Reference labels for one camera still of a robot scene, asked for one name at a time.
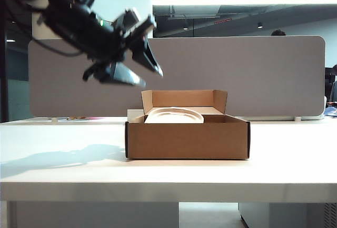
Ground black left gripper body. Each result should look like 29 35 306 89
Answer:
82 13 157 84

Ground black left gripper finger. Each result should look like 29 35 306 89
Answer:
131 36 164 77
110 62 147 87

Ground beige oval pulp lid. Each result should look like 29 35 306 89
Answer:
144 106 205 124

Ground brown cardboard box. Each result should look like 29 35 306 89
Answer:
125 89 251 160

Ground grey desk divider panel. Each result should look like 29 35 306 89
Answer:
27 35 327 120

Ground bright ceiling light strip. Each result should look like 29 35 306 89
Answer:
152 0 337 6

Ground blue patterned cloth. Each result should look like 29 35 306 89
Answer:
324 106 337 118

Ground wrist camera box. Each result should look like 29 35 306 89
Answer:
114 7 142 32

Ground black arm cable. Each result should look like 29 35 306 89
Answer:
26 4 85 57

